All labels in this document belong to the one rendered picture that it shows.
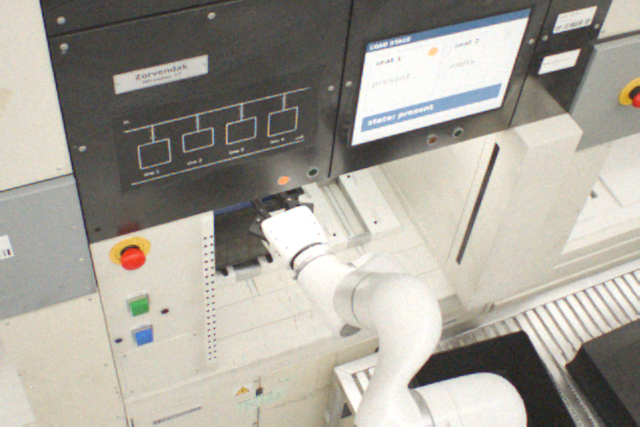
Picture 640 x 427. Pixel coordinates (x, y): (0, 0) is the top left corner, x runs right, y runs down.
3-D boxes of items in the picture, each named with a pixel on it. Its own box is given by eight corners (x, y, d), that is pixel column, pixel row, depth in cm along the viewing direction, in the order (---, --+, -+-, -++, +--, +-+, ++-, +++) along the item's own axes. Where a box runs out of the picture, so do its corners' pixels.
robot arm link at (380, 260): (433, 239, 129) (371, 242, 159) (342, 289, 125) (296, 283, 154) (459, 292, 130) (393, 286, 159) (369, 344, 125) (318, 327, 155)
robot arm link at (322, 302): (340, 245, 153) (295, 269, 151) (380, 300, 146) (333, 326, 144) (342, 269, 160) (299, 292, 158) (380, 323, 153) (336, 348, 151)
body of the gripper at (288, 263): (285, 283, 157) (257, 240, 163) (333, 263, 161) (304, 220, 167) (287, 259, 152) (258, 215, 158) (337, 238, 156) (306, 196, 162)
